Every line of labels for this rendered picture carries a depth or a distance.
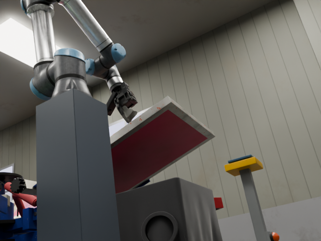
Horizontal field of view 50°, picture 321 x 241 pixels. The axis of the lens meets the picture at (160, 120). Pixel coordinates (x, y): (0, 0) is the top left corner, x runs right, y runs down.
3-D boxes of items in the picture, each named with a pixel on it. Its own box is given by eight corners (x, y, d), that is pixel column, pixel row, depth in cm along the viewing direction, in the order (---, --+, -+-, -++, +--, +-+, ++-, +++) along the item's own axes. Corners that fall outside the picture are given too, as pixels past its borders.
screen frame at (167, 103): (215, 136, 198) (212, 131, 200) (171, 102, 149) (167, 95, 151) (110, 204, 217) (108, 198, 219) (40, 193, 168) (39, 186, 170)
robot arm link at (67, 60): (66, 70, 123) (65, 38, 129) (46, 86, 131) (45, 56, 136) (93, 79, 132) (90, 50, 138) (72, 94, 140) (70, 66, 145)
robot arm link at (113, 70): (96, 69, 174) (109, 72, 180) (102, 84, 168) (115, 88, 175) (105, 58, 170) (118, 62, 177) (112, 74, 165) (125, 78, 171)
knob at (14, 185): (31, 189, 167) (28, 176, 171) (22, 188, 162) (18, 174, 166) (20, 197, 169) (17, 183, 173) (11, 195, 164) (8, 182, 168)
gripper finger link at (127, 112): (135, 116, 154) (128, 101, 159) (124, 124, 156) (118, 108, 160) (138, 118, 157) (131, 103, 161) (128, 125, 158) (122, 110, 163)
